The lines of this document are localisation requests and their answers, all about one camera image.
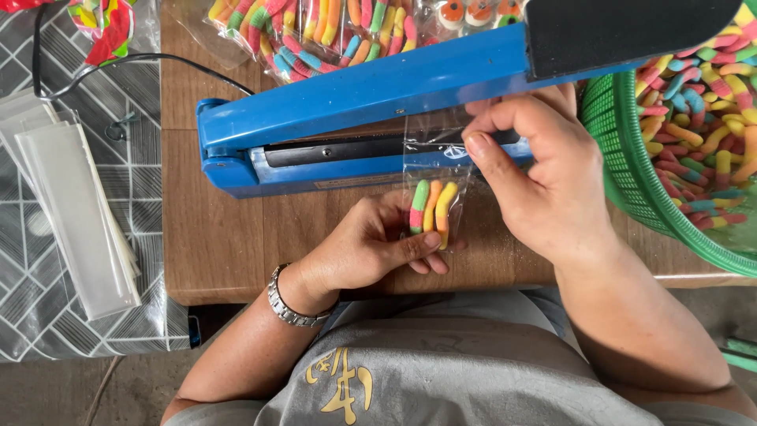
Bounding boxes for person's right hand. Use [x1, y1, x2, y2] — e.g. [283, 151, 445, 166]
[461, 83, 617, 262]

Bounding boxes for person's left hand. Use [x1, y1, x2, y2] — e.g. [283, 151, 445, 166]
[294, 189, 468, 310]

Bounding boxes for small clear plastic bag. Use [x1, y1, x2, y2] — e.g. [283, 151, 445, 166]
[402, 106, 475, 253]

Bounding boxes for green pink gummy worm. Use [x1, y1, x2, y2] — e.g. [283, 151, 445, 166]
[409, 179, 431, 235]

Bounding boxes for green plastic basket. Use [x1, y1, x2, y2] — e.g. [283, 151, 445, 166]
[580, 70, 757, 279]

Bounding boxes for yellow orange gummy worm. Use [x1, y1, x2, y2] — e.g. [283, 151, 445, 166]
[435, 181, 459, 250]

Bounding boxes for silver metal wristwatch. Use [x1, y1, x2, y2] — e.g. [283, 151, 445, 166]
[267, 263, 341, 328]

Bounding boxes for blue heat sealer machine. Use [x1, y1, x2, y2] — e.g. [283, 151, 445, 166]
[195, 0, 743, 200]

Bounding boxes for person's grey printed shirt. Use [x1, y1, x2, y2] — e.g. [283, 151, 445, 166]
[162, 287, 757, 426]

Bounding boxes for heap of loose gummy worms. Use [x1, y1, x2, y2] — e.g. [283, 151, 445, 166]
[634, 3, 757, 232]

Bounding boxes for bag of eye-shaped candies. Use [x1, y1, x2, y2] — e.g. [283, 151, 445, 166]
[434, 0, 527, 37]

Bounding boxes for pile of packed worm bags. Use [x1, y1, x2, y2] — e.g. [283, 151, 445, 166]
[204, 0, 441, 85]

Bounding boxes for green plastic object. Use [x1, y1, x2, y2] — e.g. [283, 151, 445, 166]
[720, 336, 757, 374]

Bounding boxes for stack of empty clear bags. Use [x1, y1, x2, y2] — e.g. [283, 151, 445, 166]
[0, 89, 143, 321]

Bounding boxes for colourful candy bag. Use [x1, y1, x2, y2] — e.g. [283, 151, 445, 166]
[66, 0, 140, 67]

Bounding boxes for grey patterned tablecloth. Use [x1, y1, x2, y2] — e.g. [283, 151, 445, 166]
[0, 0, 193, 363]

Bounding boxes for small metal wire clip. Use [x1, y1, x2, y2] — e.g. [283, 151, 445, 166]
[105, 112, 140, 143]

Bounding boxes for black power cable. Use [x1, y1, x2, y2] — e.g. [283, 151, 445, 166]
[31, 3, 256, 101]

